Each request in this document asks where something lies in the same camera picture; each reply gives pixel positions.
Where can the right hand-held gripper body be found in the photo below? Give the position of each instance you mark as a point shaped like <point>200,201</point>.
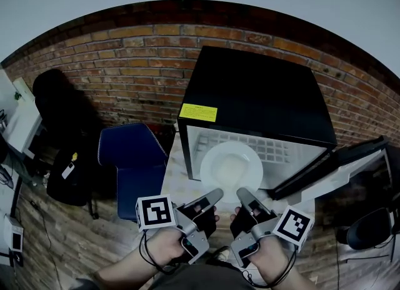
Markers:
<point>292,227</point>

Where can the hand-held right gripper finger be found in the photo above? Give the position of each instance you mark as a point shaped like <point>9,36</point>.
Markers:
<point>248,199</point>

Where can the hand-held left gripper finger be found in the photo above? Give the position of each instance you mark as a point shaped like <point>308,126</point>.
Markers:
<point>211,195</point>

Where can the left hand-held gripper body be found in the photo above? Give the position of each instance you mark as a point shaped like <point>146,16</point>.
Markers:
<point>154,212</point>

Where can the white round plate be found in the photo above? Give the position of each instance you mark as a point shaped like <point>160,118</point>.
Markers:
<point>212,160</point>

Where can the black mini fridge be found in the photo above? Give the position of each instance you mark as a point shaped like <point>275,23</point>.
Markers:
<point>256,95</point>

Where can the person's left forearm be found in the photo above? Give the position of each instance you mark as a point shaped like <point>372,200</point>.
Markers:
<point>125,271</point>

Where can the person's right forearm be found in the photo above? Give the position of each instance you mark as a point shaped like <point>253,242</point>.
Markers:
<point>290,277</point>

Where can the person's right hand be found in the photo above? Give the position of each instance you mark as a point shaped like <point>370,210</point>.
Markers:
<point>272,251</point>

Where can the person's left hand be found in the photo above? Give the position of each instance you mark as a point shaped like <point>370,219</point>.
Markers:
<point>167,246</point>

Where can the table with pale tablecloth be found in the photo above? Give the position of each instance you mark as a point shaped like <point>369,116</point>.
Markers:
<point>175,182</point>

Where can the blue padded chair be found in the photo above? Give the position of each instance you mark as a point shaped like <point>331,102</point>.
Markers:
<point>134,157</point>

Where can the person's right shoe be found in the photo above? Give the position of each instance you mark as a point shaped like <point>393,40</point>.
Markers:
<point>222,253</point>

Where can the grey shell chair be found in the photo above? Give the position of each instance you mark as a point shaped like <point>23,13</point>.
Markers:
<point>368,232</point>

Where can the person's dark shorts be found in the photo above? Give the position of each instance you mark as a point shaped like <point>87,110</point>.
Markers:
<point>200,277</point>

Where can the yellow rectangular sticker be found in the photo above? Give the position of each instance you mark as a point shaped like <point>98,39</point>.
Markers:
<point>198,112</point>

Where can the white rectangular tag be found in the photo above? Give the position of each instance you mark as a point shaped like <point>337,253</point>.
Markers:
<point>68,171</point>

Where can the small yellow tag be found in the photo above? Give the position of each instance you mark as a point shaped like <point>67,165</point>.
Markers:
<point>74,156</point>

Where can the black office chair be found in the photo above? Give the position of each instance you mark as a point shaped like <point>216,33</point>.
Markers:
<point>62,120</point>

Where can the small white box device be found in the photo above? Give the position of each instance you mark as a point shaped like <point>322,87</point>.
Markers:
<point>15,235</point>

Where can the white cabinet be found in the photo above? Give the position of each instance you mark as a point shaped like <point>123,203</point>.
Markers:
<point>22,120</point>

